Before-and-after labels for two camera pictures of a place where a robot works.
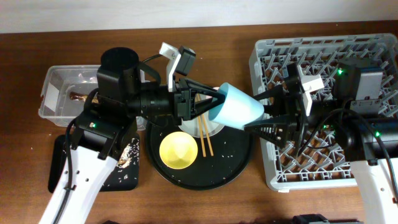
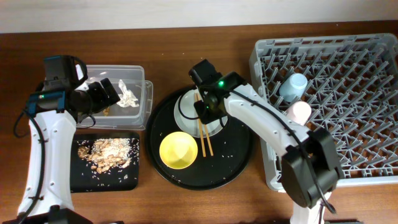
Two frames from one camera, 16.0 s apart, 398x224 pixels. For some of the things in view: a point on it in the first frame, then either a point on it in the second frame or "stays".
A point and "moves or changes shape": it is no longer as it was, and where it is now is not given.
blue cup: [237, 109] moves or changes shape
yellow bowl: [178, 150] stays
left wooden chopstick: [201, 135] stays
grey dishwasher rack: [316, 56] stays
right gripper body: [298, 112] → [206, 111]
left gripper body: [155, 100] → [96, 99]
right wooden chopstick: [210, 146] stays
